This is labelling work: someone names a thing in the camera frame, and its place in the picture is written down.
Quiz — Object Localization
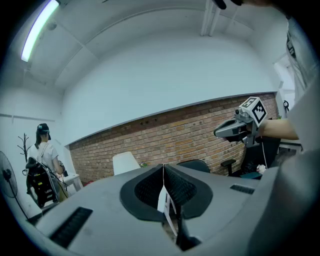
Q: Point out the person's white shirt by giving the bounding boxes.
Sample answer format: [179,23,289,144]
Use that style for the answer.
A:
[285,17,320,154]

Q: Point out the white ceiling pipes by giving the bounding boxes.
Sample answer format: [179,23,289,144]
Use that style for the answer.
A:
[200,0,221,37]

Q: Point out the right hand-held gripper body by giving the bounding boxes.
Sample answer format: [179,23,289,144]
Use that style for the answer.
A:
[213,96,268,148]

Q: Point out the black head-mounted camera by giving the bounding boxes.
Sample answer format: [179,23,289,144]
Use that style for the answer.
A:
[211,0,228,11]

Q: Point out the long ceiling light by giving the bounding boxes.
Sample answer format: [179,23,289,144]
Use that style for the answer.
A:
[20,0,60,63]

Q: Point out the white shade table lamp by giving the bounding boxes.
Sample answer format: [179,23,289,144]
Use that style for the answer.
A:
[112,151,141,176]

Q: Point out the black coat rack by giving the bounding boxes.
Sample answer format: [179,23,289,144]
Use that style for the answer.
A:
[17,132,30,164]

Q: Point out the black standing fan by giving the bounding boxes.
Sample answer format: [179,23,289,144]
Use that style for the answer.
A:
[0,150,30,220]

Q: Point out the small white side table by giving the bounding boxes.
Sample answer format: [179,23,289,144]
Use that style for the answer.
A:
[58,172,84,198]

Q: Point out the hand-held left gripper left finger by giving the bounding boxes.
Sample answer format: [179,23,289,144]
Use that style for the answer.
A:
[119,163,165,223]

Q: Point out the person's right forearm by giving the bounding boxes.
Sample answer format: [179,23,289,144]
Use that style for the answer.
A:
[258,118,300,141]

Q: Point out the black office chair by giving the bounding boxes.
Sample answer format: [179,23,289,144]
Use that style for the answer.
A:
[220,136,282,179]
[176,159,211,174]

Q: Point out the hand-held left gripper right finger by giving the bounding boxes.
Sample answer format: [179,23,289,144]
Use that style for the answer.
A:
[163,163,214,221]

